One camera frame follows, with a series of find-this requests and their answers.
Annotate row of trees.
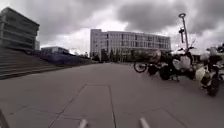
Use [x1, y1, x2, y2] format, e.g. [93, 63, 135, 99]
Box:
[91, 48, 134, 64]

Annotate grey paved plaza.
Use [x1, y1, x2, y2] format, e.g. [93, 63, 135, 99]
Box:
[0, 62, 224, 128]

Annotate bicycle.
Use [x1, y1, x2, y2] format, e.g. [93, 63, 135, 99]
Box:
[133, 59, 149, 74]

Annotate pale multi-storey building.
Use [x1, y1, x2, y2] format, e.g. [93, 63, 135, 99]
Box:
[89, 28, 172, 63]

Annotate low pale building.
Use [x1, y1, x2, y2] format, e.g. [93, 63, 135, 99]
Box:
[40, 46, 70, 55]

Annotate row of parked scooters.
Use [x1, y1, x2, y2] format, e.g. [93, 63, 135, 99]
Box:
[146, 42, 224, 98]

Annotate robot's own part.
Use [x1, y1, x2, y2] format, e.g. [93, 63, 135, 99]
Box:
[77, 118, 89, 128]
[139, 117, 151, 128]

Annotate lamp pole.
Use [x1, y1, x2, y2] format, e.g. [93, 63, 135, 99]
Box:
[178, 12, 190, 51]

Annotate wide stone steps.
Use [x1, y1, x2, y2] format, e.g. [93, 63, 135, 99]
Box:
[0, 46, 96, 81]

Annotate dark stepped building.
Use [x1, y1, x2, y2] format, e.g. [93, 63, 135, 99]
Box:
[0, 6, 41, 51]

